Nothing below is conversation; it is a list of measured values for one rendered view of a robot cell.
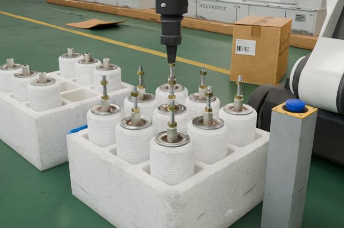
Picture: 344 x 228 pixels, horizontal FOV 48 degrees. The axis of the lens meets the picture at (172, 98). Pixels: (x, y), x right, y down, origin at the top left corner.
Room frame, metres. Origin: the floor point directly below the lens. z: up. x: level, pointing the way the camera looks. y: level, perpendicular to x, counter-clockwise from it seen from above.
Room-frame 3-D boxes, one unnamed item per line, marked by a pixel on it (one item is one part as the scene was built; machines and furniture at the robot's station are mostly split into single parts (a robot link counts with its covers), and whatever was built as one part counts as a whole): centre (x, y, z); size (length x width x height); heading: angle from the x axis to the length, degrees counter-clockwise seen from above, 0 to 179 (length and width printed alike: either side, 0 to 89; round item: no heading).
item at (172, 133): (0.74, 0.00, 0.26); 0.02 x 0.02 x 0.03
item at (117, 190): (0.91, 0.00, 0.09); 0.39 x 0.39 x 0.18; 45
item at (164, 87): (1.07, 0.00, 0.25); 0.08 x 0.08 x 0.01
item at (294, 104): (0.75, -0.26, 0.32); 0.04 x 0.04 x 0.02
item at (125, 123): (0.82, 0.08, 0.25); 0.08 x 0.08 x 0.01
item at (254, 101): (1.25, -0.33, 0.10); 0.20 x 0.05 x 0.20; 133
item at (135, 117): (0.82, 0.08, 0.26); 0.02 x 0.02 x 0.03
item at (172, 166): (0.74, 0.00, 0.16); 0.10 x 0.10 x 0.18
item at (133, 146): (0.82, 0.08, 0.16); 0.10 x 0.10 x 0.18
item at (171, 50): (1.06, 0.00, 0.36); 0.03 x 0.02 x 0.06; 86
